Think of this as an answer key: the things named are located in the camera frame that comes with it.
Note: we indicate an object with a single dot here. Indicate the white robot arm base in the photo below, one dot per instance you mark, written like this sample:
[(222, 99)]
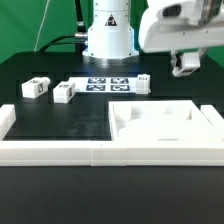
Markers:
[(111, 35)]

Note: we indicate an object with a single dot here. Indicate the white square tabletop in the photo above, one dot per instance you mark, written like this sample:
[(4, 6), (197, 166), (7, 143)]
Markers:
[(170, 120)]

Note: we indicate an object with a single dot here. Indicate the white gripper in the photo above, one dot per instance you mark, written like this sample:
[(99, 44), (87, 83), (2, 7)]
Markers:
[(171, 25)]

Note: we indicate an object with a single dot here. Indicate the white AprilTag marker sheet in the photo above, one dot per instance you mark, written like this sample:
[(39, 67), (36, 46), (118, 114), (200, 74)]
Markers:
[(104, 84)]

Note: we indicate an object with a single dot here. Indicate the white U-shaped obstacle fence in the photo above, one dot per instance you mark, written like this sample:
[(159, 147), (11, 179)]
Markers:
[(102, 153)]

